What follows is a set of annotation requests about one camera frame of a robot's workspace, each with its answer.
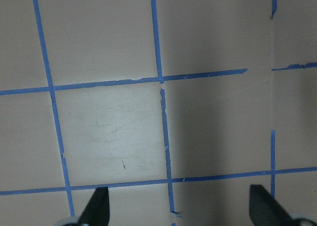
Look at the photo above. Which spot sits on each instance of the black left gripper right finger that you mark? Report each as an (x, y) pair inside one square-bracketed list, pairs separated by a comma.
[(264, 210)]

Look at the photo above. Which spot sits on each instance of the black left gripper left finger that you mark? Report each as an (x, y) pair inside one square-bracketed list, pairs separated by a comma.
[(97, 211)]

